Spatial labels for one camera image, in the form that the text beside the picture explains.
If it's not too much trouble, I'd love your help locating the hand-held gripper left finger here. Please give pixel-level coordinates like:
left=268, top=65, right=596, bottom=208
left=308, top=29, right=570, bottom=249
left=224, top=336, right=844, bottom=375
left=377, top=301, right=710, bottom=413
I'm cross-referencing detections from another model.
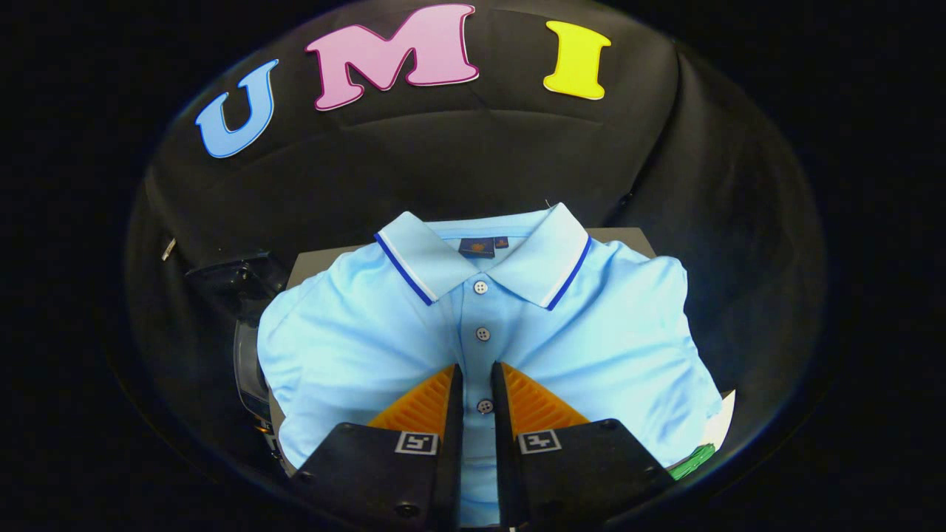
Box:
left=292, top=364, right=465, bottom=532

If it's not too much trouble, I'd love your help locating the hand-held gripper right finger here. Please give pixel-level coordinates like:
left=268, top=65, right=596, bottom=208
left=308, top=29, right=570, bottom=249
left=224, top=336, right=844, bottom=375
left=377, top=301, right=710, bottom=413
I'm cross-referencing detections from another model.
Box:
left=491, top=361, right=677, bottom=532

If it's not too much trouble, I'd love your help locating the light blue polo shirt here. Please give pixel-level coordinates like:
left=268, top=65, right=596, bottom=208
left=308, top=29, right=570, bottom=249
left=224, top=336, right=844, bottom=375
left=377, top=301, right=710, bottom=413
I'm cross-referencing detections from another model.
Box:
left=256, top=202, right=725, bottom=527

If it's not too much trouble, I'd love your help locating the dark grey washing machine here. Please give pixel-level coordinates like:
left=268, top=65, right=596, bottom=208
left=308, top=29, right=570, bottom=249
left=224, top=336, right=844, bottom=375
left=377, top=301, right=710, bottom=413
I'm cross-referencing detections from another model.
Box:
left=185, top=251, right=296, bottom=474

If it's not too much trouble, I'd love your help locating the green ribbed item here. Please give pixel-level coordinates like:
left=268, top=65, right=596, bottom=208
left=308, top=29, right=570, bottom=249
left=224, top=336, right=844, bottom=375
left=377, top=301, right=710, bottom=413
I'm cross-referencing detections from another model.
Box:
left=667, top=443, right=717, bottom=481

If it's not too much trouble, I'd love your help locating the grey flat-topped stand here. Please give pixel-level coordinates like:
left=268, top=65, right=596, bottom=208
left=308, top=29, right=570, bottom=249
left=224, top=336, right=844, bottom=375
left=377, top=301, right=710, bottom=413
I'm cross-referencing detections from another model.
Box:
left=285, top=227, right=659, bottom=444

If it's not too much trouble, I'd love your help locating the black backdrop cloth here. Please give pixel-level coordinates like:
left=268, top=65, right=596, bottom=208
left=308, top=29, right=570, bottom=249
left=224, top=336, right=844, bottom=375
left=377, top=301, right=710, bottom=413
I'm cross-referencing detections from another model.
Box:
left=126, top=0, right=825, bottom=474

